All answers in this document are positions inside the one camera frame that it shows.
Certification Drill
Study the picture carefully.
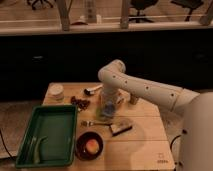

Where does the dark dried chili pile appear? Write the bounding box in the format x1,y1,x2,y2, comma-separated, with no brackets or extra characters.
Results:
70,96,90,110

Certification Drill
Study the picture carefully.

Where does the black cable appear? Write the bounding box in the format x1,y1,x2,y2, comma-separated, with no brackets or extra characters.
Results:
0,129,17,163
169,134,183,168

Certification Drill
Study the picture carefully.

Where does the green vegetable in tray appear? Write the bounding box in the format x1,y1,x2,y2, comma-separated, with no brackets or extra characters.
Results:
33,136,47,164

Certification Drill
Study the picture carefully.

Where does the dark brown bowl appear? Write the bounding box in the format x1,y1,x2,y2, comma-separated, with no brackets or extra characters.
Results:
75,131,103,161

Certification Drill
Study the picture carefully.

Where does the green plastic tray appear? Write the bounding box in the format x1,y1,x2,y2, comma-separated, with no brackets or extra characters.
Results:
15,105,77,168

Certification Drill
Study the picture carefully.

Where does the black cable left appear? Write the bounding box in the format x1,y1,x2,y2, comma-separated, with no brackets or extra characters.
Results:
0,129,17,163

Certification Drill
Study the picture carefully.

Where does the orange bowl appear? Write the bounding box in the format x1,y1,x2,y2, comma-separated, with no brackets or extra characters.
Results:
116,93,125,105

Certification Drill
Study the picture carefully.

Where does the orange peach fruit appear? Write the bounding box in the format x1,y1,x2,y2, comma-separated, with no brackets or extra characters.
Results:
86,139,100,154

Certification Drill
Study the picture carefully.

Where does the metal fork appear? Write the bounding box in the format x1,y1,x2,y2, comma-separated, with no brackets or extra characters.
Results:
81,121,111,127

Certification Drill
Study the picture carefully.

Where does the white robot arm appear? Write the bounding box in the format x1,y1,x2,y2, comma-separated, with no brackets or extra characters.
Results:
98,60,213,171

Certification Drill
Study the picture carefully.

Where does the green plastic cup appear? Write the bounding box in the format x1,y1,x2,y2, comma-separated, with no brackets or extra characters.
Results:
96,107,114,121

